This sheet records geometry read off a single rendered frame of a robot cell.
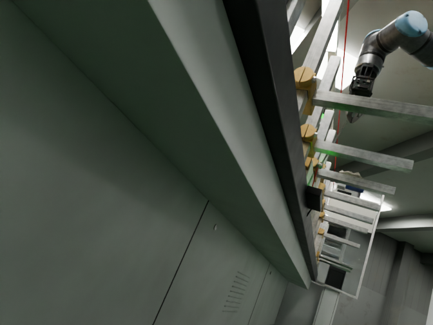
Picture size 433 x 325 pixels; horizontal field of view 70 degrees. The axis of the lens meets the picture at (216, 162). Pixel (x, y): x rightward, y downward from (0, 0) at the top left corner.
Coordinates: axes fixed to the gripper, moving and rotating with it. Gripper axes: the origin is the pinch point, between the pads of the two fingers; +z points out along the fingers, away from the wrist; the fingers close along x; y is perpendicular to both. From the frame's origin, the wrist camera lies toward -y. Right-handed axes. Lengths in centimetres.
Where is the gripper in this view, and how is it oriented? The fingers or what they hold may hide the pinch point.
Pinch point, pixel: (351, 120)
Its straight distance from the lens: 118.6
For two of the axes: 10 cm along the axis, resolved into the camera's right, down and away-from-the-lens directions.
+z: -4.0, 8.7, -3.0
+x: 8.7, 2.5, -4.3
